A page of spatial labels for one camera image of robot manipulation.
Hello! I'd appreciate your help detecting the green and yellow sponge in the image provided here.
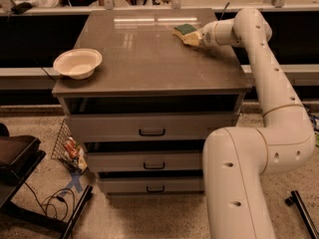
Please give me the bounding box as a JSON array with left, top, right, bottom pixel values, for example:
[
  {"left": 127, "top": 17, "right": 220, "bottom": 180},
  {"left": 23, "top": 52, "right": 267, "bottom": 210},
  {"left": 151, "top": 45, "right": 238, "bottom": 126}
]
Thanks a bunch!
[{"left": 172, "top": 24, "right": 196, "bottom": 40}]

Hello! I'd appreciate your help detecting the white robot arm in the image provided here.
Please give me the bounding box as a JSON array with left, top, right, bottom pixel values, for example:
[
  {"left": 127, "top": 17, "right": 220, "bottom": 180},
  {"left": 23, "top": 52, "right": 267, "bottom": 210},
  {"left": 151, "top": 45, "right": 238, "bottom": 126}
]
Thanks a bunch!
[{"left": 193, "top": 8, "right": 315, "bottom": 239}]

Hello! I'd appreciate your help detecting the white paper bowl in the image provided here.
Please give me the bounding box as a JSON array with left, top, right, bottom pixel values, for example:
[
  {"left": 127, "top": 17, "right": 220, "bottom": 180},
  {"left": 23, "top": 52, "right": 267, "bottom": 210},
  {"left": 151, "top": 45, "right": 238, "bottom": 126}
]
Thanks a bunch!
[{"left": 53, "top": 49, "right": 103, "bottom": 80}]

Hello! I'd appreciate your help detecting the grey drawer cabinet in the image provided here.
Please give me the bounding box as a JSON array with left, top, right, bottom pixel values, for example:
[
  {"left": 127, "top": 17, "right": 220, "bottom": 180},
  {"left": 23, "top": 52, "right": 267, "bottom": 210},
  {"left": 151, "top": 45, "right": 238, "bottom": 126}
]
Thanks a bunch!
[{"left": 53, "top": 9, "right": 250, "bottom": 180}]

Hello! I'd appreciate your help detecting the top grey drawer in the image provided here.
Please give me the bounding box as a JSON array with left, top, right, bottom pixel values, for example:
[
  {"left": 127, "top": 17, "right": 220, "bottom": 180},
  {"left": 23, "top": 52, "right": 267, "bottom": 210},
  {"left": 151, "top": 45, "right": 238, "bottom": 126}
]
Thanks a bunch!
[{"left": 65, "top": 113, "right": 239, "bottom": 142}]

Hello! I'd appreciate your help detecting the grey drawer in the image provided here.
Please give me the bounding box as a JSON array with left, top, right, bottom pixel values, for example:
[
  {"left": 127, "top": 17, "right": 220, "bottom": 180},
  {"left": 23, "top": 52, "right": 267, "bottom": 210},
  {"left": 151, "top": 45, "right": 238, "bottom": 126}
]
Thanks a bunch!
[
  {"left": 97, "top": 176, "right": 204, "bottom": 194},
  {"left": 85, "top": 150, "right": 201, "bottom": 172},
  {"left": 65, "top": 113, "right": 239, "bottom": 142}
]

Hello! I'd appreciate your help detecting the middle grey drawer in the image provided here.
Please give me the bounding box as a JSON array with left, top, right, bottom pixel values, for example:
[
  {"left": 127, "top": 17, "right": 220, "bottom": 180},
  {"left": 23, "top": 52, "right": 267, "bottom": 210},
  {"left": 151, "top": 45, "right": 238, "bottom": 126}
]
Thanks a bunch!
[{"left": 85, "top": 150, "right": 201, "bottom": 172}]

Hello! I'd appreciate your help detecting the red snack packet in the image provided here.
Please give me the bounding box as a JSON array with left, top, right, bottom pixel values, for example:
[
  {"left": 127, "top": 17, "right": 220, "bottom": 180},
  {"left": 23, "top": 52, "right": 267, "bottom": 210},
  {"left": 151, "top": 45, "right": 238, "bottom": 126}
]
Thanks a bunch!
[{"left": 64, "top": 137, "right": 79, "bottom": 159}]

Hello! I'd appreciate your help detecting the bottom grey drawer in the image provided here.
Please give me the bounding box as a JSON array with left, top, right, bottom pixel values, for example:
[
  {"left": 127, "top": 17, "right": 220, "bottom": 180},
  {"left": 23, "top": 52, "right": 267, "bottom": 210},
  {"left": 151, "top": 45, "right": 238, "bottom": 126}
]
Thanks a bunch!
[{"left": 97, "top": 176, "right": 204, "bottom": 194}]

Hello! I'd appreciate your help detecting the blue tape cross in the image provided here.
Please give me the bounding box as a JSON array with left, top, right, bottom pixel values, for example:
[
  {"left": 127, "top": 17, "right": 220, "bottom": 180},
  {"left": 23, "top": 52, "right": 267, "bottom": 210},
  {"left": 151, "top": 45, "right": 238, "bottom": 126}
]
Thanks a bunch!
[{"left": 66, "top": 173, "right": 83, "bottom": 193}]

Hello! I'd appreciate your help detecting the black bar with wheel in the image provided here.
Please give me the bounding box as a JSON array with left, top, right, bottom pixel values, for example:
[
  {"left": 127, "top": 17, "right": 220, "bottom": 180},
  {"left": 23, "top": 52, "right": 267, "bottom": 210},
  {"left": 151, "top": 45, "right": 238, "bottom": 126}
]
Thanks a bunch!
[{"left": 285, "top": 190, "right": 319, "bottom": 239}]

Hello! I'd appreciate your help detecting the black cart stand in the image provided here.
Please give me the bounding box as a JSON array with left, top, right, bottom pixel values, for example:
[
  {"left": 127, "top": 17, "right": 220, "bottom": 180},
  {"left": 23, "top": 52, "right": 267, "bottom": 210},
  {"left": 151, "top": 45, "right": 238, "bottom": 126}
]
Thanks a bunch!
[{"left": 0, "top": 123, "right": 93, "bottom": 239}]

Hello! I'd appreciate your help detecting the wire mesh basket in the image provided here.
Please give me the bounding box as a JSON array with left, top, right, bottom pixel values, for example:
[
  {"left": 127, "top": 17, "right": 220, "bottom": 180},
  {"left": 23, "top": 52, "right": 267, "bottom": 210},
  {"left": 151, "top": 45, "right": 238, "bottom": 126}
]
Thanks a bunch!
[{"left": 51, "top": 121, "right": 87, "bottom": 174}]

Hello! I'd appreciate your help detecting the black cable on floor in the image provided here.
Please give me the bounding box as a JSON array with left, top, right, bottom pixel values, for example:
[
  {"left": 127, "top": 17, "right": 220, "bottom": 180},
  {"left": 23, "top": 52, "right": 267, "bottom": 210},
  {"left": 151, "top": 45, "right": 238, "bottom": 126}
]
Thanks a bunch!
[{"left": 23, "top": 181, "right": 77, "bottom": 222}]

